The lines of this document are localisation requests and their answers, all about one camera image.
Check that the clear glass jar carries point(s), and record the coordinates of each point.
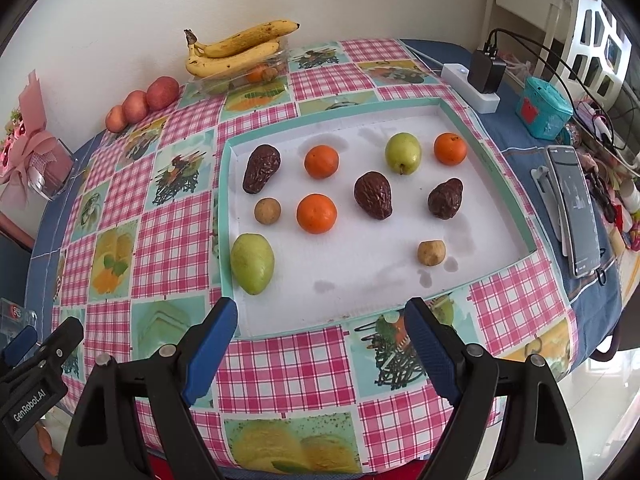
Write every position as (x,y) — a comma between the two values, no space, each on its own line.
(13,318)

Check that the black power adapter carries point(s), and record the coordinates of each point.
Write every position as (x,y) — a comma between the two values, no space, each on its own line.
(486,72)

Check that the clear plastic fruit container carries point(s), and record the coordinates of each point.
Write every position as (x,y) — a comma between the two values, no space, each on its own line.
(263,72)

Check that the middle red apple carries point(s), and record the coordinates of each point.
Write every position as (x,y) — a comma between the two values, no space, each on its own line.
(135,107)

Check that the blue denim table cover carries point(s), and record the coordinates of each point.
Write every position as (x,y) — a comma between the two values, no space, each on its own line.
(560,194)

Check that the tablet on white stand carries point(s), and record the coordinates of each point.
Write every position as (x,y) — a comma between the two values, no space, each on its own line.
(563,189)

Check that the dark brown avocado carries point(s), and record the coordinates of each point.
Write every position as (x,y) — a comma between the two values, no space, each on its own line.
(373,195)
(262,164)
(445,199)

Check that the large red apple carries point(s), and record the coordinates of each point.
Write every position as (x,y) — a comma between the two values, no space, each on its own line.
(162,92)

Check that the white tray teal rim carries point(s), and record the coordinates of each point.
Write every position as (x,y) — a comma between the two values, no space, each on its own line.
(365,266)

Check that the white wooden shelf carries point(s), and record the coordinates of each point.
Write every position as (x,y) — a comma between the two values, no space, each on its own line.
(585,52)

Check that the small brown round fruit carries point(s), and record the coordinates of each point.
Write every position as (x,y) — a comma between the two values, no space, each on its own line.
(267,211)

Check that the yellow banana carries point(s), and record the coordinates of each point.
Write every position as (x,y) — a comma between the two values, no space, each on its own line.
(201,66)
(242,41)

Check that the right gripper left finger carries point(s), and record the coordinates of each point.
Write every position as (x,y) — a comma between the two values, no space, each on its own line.
(203,347)

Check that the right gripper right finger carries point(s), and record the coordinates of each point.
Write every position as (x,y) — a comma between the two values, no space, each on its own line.
(438,347)

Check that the orange mandarin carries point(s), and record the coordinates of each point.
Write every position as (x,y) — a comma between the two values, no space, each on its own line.
(450,149)
(321,162)
(316,214)

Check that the lower yellow banana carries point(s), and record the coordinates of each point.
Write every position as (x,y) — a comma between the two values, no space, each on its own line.
(201,66)

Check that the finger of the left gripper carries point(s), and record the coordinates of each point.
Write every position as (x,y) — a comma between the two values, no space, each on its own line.
(58,347)
(15,350)

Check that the teal toy box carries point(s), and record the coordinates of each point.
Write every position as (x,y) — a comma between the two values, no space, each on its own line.
(542,109)

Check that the pink gift bouquet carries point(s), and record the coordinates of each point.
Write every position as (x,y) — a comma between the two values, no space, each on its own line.
(36,161)

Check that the green pear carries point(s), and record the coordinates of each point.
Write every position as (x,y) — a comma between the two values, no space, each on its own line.
(252,262)
(403,153)

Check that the white power strip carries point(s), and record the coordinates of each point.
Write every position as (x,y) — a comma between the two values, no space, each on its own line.
(457,76)

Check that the upper yellow banana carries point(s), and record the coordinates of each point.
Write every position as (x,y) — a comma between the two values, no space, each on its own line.
(242,41)

